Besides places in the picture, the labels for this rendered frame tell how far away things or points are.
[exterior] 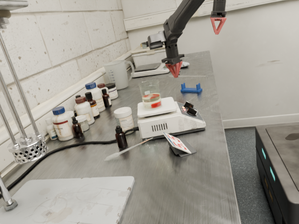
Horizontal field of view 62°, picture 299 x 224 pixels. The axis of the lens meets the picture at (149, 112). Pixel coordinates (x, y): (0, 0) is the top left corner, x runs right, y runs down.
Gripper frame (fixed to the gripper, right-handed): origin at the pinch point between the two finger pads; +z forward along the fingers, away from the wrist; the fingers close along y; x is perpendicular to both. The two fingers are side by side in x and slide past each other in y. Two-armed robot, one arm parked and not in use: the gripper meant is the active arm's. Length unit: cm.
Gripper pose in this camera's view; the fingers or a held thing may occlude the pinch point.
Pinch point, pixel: (175, 75)
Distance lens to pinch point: 119.1
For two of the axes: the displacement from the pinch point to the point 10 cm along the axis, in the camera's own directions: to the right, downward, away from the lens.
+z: 2.0, 9.2, 3.5
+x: 7.5, 0.9, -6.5
